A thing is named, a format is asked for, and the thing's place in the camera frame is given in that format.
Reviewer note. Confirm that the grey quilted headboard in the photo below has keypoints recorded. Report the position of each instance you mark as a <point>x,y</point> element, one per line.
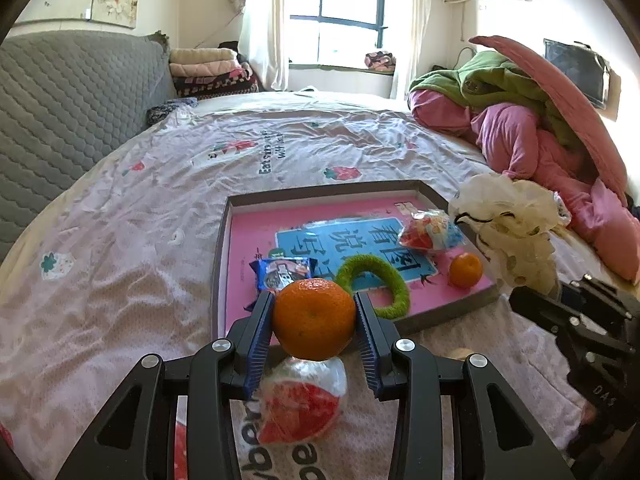
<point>68,99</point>

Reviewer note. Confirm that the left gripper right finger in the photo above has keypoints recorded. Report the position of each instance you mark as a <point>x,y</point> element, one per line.
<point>495,435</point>

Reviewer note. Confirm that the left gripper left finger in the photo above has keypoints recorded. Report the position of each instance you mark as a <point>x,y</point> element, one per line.
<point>133,435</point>

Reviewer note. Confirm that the blue oreo cookie pack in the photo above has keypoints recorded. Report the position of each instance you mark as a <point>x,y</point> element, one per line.
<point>274,274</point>

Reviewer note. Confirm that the pink blue book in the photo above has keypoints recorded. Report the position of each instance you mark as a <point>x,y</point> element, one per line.
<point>350,254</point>

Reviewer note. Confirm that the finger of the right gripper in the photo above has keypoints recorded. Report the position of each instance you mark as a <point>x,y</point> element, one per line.
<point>604,303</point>
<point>545,309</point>

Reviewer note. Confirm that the red blue ball snack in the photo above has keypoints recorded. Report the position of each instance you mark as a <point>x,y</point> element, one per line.
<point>430,231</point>

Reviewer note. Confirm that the wall television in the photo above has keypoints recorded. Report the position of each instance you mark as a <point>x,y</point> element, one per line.
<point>585,68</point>

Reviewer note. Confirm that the orange mandarin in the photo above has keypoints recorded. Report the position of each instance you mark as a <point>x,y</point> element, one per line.
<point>313,319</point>
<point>465,270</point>

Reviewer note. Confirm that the window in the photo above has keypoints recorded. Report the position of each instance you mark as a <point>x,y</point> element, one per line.
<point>334,32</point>

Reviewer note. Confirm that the pink quilt pile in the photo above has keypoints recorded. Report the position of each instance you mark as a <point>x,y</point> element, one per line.
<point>513,142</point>

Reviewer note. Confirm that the cream mesh scrunchie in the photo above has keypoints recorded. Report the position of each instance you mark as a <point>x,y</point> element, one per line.
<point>512,222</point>

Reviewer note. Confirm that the green blanket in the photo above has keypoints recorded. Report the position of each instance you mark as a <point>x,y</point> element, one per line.
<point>491,78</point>

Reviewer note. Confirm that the floral bag on sill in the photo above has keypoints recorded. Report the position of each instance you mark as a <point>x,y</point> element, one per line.
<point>380,61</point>

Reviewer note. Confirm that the folded blankets stack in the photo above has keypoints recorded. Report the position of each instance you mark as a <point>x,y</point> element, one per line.
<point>206,73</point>

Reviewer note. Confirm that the pink strawberry bedsheet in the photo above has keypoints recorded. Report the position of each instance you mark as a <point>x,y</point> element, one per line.
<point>122,266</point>

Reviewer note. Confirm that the white curtain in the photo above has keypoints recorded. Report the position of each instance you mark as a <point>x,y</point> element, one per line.
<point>264,41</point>

